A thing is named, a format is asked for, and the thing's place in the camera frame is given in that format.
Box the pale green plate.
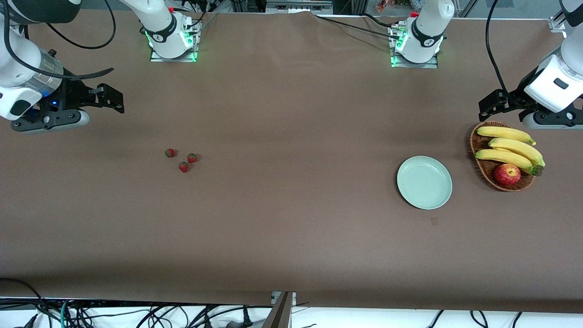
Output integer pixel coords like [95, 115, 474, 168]
[397, 156, 453, 210]

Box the yellow banana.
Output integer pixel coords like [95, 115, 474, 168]
[488, 138, 546, 168]
[475, 149, 544, 177]
[477, 126, 537, 146]

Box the brown wicker basket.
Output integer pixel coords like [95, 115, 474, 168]
[470, 121, 536, 192]

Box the red apple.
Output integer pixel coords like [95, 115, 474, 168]
[494, 164, 521, 186]

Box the brown table cover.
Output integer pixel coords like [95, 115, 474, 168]
[0, 11, 583, 314]

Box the grey metal box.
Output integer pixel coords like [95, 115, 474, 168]
[266, 0, 333, 14]

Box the aluminium profile bar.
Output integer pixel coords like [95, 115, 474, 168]
[262, 292, 296, 328]

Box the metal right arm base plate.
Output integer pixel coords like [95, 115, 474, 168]
[150, 20, 198, 63]

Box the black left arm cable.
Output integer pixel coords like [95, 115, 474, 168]
[486, 0, 509, 94]

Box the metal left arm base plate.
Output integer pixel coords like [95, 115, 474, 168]
[390, 25, 439, 69]

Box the aluminium frame corner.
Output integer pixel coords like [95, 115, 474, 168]
[548, 0, 583, 33]

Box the black cable on table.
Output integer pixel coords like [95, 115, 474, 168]
[314, 14, 402, 41]

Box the black floor cable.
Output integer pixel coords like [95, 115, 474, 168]
[0, 277, 48, 319]

